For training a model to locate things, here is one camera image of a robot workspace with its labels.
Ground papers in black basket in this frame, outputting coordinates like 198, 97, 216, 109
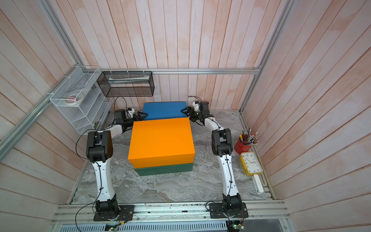
108, 75, 150, 85

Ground red pencil cup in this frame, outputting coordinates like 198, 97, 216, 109
234, 139, 252, 154

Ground orange shoebox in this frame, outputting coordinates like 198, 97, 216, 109
128, 118, 195, 169

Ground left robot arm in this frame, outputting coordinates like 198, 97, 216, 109
86, 108, 148, 220

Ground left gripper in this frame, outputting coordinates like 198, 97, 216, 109
124, 111, 148, 129

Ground pencils bundle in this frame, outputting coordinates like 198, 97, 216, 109
239, 128, 259, 146

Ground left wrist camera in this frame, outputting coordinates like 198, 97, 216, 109
126, 108, 135, 118

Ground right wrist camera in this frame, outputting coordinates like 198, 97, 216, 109
193, 101, 202, 112

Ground tape roll in rack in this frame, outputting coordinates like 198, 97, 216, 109
63, 92, 84, 105

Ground black mesh wall basket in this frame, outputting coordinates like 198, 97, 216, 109
97, 71, 155, 97

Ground white wire shelf rack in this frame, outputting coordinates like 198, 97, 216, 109
50, 66, 113, 134

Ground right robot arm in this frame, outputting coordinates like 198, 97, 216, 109
181, 101, 243, 213

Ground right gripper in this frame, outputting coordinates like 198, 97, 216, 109
180, 107, 202, 122

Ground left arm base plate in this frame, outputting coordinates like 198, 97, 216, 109
93, 205, 134, 221

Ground white stick object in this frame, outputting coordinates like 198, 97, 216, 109
252, 174, 265, 194

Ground green shoebox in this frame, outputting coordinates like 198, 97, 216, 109
135, 163, 193, 176

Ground blue shoebox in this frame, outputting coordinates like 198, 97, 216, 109
142, 101, 187, 120

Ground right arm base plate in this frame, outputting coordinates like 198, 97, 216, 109
206, 203, 249, 219

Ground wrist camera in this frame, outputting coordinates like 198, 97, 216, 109
126, 108, 135, 118
193, 101, 202, 112

